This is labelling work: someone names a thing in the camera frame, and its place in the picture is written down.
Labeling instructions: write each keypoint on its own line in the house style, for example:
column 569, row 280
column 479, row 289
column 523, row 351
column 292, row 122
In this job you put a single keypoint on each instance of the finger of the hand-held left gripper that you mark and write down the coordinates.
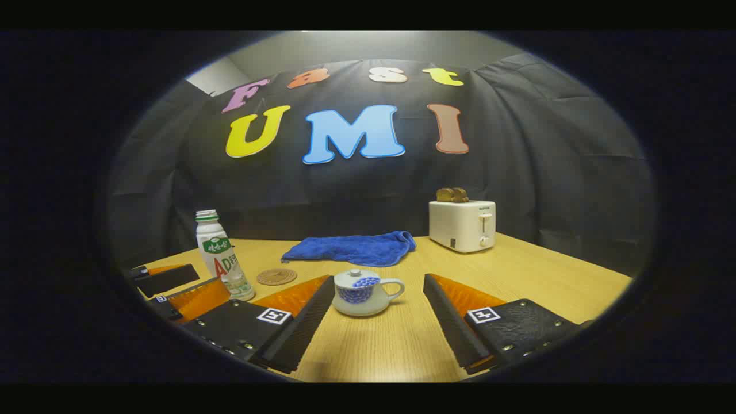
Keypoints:
column 169, row 280
column 198, row 299

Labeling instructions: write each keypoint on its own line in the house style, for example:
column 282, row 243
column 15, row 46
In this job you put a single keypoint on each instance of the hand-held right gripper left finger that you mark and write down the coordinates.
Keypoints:
column 299, row 328

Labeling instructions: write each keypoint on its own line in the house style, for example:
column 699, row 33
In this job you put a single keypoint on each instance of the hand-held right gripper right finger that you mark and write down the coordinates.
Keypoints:
column 454, row 325

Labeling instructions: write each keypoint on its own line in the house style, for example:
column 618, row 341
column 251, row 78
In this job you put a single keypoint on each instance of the white plastic water bottle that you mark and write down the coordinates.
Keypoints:
column 221, row 259

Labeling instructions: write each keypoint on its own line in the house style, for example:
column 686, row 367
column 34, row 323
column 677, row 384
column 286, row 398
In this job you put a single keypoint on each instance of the round brown woven coaster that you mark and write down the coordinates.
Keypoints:
column 276, row 277

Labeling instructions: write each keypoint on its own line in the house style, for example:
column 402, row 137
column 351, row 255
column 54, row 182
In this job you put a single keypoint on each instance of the white blue patterned teacup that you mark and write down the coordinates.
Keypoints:
column 359, row 305

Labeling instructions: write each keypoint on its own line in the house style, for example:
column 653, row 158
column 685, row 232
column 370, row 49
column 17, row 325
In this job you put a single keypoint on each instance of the white blue teacup lid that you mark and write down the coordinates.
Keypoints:
column 352, row 279

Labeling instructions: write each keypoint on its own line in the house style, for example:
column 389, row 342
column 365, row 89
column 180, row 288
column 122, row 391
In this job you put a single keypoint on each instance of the blue towel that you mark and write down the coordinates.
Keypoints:
column 356, row 250

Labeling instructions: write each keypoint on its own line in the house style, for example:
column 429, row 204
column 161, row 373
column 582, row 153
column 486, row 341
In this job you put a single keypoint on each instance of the white toaster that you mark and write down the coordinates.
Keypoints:
column 460, row 227

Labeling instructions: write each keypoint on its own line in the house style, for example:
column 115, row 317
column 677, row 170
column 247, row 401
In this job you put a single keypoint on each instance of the brown bread slice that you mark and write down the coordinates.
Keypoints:
column 444, row 195
column 460, row 195

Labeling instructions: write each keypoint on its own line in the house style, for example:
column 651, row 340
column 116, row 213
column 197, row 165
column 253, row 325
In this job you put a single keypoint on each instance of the black backdrop cloth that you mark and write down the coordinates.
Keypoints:
column 517, row 144

